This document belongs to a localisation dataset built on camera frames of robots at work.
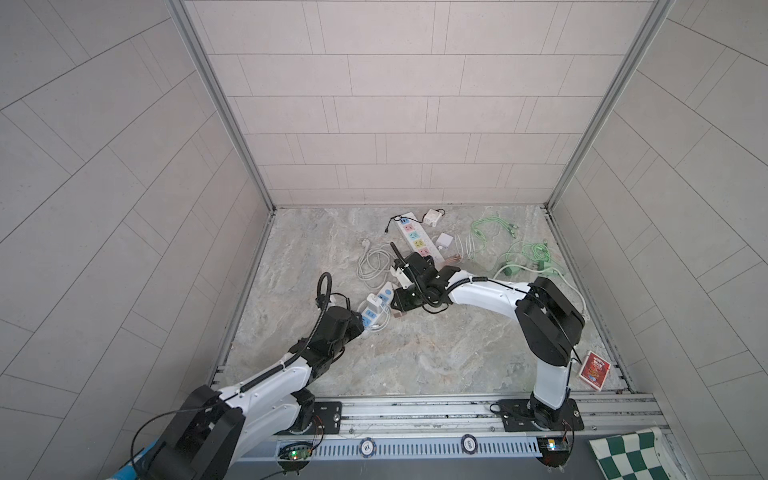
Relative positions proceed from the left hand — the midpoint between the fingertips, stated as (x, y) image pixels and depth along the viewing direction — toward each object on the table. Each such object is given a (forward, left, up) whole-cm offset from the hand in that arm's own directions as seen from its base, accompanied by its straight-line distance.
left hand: (367, 313), depth 87 cm
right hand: (+2, -8, +1) cm, 8 cm away
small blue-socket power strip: (+5, -5, +1) cm, 7 cm away
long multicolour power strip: (+28, -15, -1) cm, 32 cm away
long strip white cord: (+15, -57, 0) cm, 59 cm away
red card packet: (-15, -61, 0) cm, 63 cm away
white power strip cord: (+18, -1, -1) cm, 18 cm away
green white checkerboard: (-33, -62, +1) cm, 70 cm away
